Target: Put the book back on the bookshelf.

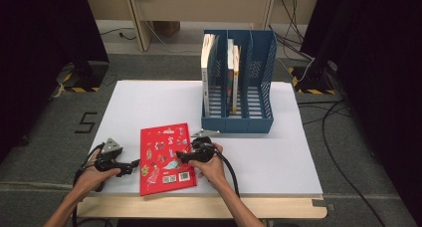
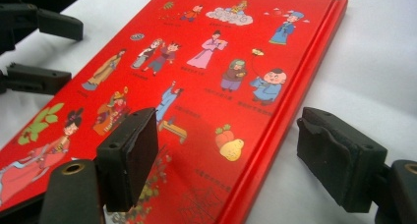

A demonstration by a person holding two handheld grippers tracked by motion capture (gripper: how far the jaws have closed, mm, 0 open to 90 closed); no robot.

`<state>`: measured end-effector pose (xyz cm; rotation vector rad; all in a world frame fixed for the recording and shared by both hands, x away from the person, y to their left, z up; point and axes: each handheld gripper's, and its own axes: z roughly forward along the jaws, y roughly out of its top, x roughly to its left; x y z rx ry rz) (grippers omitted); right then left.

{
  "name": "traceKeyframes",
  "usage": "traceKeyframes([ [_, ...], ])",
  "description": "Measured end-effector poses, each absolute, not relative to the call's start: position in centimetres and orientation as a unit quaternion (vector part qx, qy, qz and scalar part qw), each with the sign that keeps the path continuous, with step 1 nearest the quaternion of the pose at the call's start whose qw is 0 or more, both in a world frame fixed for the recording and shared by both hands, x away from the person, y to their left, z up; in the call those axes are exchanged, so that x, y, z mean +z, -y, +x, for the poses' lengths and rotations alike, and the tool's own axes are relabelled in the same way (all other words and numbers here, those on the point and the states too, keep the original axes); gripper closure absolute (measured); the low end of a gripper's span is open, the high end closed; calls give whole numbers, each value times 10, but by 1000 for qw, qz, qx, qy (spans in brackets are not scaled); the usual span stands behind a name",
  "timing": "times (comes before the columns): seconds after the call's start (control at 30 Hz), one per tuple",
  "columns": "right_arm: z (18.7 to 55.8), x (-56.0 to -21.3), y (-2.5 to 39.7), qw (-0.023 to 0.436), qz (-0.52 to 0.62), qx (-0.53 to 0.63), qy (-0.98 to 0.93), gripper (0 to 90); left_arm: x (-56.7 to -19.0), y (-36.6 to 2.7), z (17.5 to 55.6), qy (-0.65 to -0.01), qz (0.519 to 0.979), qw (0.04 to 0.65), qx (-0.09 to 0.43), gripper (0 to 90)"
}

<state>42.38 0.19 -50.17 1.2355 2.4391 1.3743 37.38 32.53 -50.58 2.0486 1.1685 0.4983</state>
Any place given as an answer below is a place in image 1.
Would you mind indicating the brown cardboard box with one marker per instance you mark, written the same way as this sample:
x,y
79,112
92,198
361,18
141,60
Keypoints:
x,y
167,28

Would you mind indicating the black curtain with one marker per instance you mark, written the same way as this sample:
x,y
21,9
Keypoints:
x,y
40,54
381,71

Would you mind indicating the gray tape strip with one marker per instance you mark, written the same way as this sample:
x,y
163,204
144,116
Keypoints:
x,y
323,203

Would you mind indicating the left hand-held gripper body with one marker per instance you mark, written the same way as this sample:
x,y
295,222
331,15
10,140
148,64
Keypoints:
x,y
111,147

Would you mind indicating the person's left hand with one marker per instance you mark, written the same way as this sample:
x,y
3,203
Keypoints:
x,y
89,177

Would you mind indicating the red hardcover picture book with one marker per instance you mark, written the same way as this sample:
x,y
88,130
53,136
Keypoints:
x,y
159,180

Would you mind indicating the beige wooden desk frame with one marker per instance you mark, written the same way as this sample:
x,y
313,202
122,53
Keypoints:
x,y
141,28

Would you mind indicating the blue cover book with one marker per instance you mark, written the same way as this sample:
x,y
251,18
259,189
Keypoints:
x,y
230,74

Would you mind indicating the yellow cover book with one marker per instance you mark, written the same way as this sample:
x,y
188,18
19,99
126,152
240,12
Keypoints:
x,y
236,81

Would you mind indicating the thick white spine book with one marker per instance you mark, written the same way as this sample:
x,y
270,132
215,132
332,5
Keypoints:
x,y
205,71

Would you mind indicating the person's right hand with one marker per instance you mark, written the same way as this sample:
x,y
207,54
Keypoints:
x,y
214,170

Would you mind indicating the black striped stand base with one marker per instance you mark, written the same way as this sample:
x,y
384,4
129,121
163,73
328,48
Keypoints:
x,y
83,76
315,77

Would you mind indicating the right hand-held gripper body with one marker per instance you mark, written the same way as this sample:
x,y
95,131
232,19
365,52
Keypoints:
x,y
204,150

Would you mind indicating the blue file rack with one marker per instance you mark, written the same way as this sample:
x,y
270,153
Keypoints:
x,y
237,124

